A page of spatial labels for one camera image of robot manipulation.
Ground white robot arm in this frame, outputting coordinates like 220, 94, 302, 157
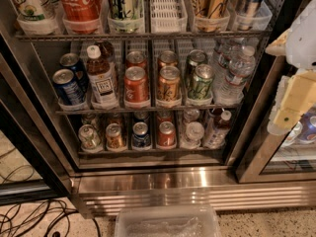
266, 0, 316, 135

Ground left fridge glass door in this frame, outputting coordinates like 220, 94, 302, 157
0, 38, 71, 205

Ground red coke can bottom shelf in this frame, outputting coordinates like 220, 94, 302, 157
158, 121, 176, 147

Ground gold cans top shelf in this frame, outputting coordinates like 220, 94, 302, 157
191, 0, 228, 32

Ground fridge glass door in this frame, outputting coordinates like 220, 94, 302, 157
229, 0, 313, 183
0, 38, 71, 205

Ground rear red can middle shelf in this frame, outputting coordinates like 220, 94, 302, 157
125, 50, 147, 69

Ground red coke can shelf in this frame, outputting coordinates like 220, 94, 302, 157
158, 121, 176, 147
124, 66, 149, 103

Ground clear plastic bin on floor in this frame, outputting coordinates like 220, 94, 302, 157
115, 205, 222, 237

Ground blue pepsi can bottom shelf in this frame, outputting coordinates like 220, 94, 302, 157
132, 122, 151, 148

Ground rear orange can middle shelf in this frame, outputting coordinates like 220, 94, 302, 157
157, 50, 178, 69

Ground clear water bottle shelf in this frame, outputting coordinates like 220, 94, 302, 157
216, 45, 256, 106
181, 121, 204, 149

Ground tea bottle bottom shelf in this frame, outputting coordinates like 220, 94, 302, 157
202, 111, 232, 149

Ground green white can bottom shelf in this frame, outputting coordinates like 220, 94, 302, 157
78, 124, 101, 150

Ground large coca cola bottle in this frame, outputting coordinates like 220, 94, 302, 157
61, 0, 103, 35

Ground blue pepsi can middle rear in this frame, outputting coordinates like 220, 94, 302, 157
59, 53, 89, 93

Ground orange can bottom shelf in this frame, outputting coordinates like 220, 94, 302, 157
106, 123, 125, 149

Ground black cables on floor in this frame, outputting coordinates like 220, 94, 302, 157
0, 146, 102, 237

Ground red can behind bottom shelf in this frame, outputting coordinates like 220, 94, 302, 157
157, 111, 173, 124

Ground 7up bottle top shelf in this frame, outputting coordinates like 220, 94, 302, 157
12, 0, 57, 35

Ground silver cans top right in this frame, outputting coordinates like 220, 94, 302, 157
229, 0, 272, 32

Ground brown tea bottle white cap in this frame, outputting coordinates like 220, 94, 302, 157
86, 45, 118, 104

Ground red coke can middle shelf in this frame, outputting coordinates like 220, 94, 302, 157
124, 66, 149, 103

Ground right fridge glass door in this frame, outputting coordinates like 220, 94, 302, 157
229, 0, 313, 183

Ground blue pepsi can middle front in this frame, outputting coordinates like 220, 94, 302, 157
52, 69, 85, 106

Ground empty white plastic tray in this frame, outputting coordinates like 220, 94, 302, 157
150, 0, 188, 33

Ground clear water bottle bottom shelf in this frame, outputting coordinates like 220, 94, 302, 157
181, 121, 204, 149

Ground clear water bottle middle shelf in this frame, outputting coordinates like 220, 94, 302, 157
216, 45, 256, 106

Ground stainless fridge base grille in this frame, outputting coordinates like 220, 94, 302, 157
70, 167, 316, 218

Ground rear green can middle shelf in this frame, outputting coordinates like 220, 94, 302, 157
185, 49, 208, 85

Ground orange can shelf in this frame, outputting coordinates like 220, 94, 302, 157
157, 66, 180, 102
157, 50, 178, 69
106, 123, 125, 149

